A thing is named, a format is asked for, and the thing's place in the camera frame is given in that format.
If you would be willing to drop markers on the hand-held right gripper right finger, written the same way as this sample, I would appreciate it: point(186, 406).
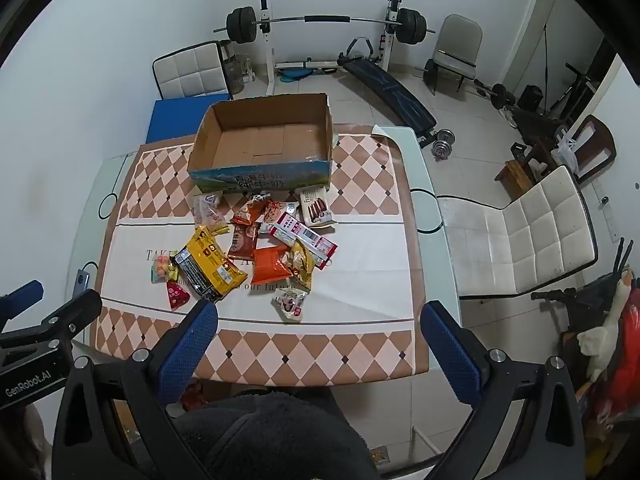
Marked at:
point(450, 355)

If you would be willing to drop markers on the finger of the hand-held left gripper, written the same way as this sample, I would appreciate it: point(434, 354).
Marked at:
point(75, 312)
point(25, 292)

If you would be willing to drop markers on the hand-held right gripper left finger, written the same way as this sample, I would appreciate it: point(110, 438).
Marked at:
point(192, 345)

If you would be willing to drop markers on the yellow and black noodle bag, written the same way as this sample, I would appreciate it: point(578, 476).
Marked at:
point(210, 260)

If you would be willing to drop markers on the orange noodle bag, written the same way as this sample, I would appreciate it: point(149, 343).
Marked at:
point(270, 265)

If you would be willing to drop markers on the yellow crisp bag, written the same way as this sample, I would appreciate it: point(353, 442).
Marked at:
point(302, 262)

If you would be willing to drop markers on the pile of mixed snack packets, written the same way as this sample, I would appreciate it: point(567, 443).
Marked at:
point(245, 215)

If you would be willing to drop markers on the brown cardboard box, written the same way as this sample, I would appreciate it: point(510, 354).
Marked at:
point(260, 145)

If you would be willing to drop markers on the person's black fleece clothing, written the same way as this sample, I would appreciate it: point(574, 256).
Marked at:
point(265, 435)

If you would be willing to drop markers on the checkered tablecloth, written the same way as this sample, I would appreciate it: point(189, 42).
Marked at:
point(350, 270)

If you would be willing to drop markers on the white padded chair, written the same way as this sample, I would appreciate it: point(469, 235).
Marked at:
point(530, 240)
point(187, 72)

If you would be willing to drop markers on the white plush goose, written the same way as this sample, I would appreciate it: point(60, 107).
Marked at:
point(600, 340)

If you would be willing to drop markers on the red bag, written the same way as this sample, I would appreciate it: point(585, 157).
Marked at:
point(627, 350)

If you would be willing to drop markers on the small wooden stool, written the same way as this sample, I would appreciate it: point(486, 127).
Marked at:
point(515, 177)

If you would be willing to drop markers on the black router antennas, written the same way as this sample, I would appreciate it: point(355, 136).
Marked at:
point(626, 257)

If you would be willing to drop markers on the chrome dumbbell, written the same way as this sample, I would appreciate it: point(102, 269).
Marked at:
point(442, 144)

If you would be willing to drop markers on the blue cushion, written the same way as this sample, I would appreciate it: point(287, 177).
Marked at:
point(170, 120)

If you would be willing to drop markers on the white plastic bag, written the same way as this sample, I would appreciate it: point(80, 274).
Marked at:
point(567, 155)

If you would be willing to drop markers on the black fitness machine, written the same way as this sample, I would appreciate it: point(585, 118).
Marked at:
point(535, 117)

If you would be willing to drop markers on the brown wooden chair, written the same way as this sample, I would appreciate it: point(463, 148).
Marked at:
point(600, 140)

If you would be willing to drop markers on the black dumbbell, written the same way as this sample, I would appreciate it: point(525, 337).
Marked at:
point(497, 94)

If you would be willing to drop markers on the black sit-up bench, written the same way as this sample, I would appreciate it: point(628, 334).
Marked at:
point(390, 92)

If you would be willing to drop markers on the clear plastic water jug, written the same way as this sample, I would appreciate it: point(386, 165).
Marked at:
point(235, 70)

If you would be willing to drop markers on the black weight plate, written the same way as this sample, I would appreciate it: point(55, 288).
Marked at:
point(429, 72)

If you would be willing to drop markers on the white barbell rack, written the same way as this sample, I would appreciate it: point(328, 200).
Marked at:
point(265, 50)

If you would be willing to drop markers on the grey folding chair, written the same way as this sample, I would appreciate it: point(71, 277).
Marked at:
point(457, 35)

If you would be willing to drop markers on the barbell with black plates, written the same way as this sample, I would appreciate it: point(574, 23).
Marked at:
point(325, 19)

